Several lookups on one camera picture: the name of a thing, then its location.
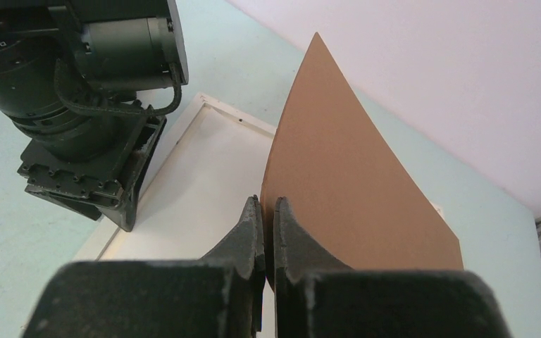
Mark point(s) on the landscape photo print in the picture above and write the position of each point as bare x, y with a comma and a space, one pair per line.
196, 196

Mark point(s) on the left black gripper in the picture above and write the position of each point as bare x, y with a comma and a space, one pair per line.
107, 185

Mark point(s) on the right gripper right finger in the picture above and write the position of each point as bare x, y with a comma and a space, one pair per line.
317, 295

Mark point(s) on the brown backing board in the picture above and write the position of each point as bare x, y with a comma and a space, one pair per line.
346, 186

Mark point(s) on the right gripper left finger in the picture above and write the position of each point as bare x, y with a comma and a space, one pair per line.
217, 295

